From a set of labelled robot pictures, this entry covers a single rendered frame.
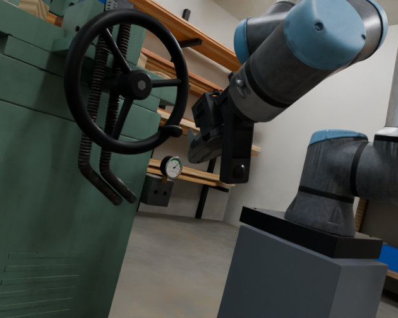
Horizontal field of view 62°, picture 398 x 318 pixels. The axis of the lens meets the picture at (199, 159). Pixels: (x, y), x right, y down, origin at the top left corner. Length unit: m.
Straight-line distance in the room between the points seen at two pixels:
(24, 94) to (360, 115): 3.67
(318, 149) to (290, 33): 0.58
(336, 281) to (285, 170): 3.58
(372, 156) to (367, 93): 3.26
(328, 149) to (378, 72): 3.30
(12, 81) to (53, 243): 0.38
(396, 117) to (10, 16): 0.87
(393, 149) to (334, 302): 0.37
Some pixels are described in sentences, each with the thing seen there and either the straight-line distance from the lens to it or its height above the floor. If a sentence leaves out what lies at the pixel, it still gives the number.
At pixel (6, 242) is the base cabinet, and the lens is 0.85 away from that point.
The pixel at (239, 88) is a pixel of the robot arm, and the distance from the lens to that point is 0.48.
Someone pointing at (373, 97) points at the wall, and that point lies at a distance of 4.11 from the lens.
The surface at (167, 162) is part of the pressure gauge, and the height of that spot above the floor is 0.67.
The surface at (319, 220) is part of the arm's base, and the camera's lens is 0.92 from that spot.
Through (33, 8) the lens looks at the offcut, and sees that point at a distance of 0.83.
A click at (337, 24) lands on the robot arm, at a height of 0.87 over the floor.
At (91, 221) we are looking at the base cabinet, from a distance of 0.91.
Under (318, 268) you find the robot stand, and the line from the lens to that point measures 0.84.
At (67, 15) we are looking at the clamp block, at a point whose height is 0.94.
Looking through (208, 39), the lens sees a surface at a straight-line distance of 3.71.
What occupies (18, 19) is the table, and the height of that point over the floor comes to 0.88.
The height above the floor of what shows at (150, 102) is 0.82.
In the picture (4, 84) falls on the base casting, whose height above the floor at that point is 0.74.
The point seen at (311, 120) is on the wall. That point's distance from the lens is 4.33.
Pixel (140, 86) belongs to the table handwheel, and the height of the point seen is 0.81.
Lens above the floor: 0.68
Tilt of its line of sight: 1 degrees up
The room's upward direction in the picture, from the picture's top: 15 degrees clockwise
